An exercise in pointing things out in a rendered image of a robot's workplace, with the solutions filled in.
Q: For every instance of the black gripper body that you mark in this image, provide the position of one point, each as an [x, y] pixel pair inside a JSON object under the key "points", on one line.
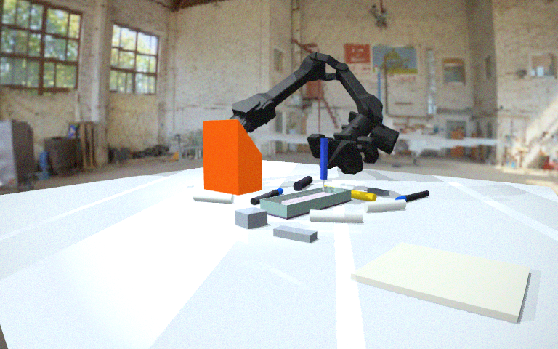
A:
{"points": [[353, 133]]}

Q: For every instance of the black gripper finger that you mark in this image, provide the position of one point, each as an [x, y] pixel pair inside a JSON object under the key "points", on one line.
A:
{"points": [[344, 152], [330, 150]]}

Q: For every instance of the black cylinder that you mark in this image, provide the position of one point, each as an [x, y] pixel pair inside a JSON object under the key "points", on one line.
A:
{"points": [[302, 183]]}

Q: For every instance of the blue stylus with grey tip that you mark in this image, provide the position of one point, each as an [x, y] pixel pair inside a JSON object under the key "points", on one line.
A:
{"points": [[323, 159]]}

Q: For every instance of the white cylinder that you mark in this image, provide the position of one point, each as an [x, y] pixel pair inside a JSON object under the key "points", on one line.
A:
{"points": [[335, 216], [384, 205], [213, 197]]}

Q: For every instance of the black and blue marker pen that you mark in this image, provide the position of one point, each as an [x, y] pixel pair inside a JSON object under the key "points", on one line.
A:
{"points": [[414, 196], [255, 200]]}

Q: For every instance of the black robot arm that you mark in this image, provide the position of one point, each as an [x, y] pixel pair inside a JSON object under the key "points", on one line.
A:
{"points": [[257, 110]]}

